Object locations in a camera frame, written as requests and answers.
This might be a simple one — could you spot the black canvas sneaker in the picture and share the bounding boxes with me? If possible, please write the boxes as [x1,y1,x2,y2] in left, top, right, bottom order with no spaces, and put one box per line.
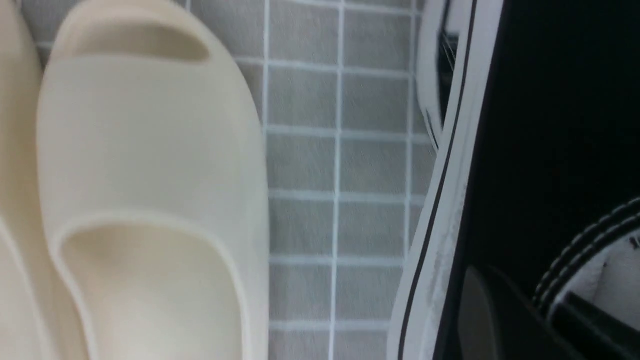
[386,0,640,360]

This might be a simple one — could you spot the cream slide slipper, right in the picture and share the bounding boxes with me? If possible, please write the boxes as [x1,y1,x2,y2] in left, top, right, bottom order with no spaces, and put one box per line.
[37,0,270,360]

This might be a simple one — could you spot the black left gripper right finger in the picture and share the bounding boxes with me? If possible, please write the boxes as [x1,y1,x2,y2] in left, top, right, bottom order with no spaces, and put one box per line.
[551,292,640,360]

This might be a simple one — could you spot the cream slide slipper, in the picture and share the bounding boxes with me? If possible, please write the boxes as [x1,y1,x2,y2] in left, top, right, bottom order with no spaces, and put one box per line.
[0,0,62,360]
[37,0,270,360]

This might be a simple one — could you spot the grey checkered floor cloth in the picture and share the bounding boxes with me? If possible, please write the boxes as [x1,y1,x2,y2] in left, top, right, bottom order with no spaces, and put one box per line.
[18,0,435,360]

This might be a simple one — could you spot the cream slide slipper, left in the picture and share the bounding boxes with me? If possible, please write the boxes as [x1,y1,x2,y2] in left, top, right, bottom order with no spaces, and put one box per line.
[0,0,62,360]

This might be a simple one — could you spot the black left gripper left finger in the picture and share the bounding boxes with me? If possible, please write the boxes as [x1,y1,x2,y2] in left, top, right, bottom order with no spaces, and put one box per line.
[457,266,581,360]

